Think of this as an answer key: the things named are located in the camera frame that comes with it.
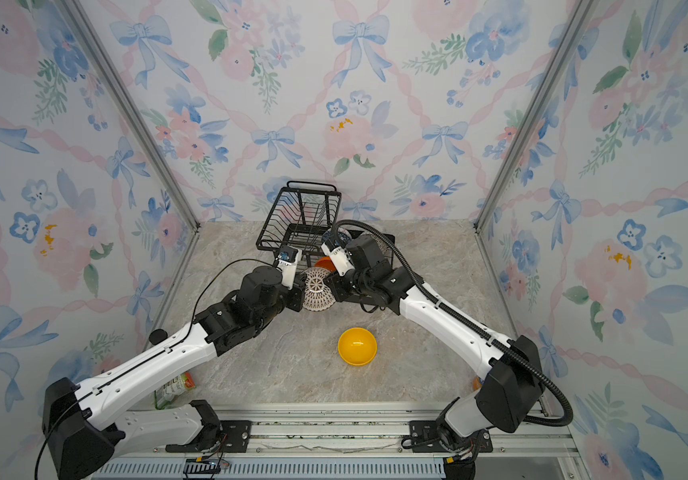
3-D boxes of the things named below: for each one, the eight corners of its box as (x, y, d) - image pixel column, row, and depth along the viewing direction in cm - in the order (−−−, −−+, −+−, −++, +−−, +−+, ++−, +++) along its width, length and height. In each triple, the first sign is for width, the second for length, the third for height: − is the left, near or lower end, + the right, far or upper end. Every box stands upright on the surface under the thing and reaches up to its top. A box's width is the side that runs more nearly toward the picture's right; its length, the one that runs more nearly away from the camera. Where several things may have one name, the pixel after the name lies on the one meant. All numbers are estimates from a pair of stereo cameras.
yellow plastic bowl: (338, 368, 87) (338, 362, 82) (339, 335, 93) (338, 327, 89) (376, 369, 87) (378, 362, 82) (375, 335, 93) (376, 327, 89)
